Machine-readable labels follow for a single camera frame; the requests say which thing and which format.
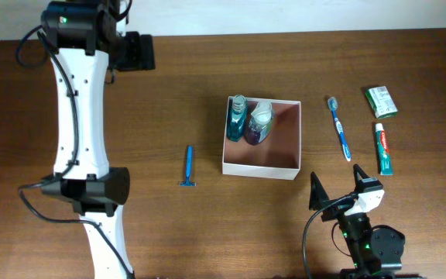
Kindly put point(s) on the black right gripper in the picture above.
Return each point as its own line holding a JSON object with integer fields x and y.
{"x": 317, "y": 199}

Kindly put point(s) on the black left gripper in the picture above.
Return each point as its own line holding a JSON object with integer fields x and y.
{"x": 138, "y": 60}

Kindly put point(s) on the teal mouthwash bottle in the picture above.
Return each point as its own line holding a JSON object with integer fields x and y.
{"x": 236, "y": 118}

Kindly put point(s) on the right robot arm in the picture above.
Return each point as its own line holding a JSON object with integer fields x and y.
{"x": 375, "y": 251}

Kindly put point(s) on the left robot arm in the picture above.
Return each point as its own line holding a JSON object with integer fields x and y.
{"x": 86, "y": 41}

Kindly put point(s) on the green toothpaste tube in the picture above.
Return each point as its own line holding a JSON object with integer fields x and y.
{"x": 385, "y": 163}

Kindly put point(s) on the white cardboard box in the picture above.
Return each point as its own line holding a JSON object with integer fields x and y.
{"x": 278, "y": 156}

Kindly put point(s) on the blue white toothbrush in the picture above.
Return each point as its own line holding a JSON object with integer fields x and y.
{"x": 333, "y": 106}

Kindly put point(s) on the green white soap box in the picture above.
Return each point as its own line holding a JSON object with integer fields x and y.
{"x": 381, "y": 102}

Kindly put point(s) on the blue disposable razor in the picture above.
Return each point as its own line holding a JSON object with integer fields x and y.
{"x": 188, "y": 169}

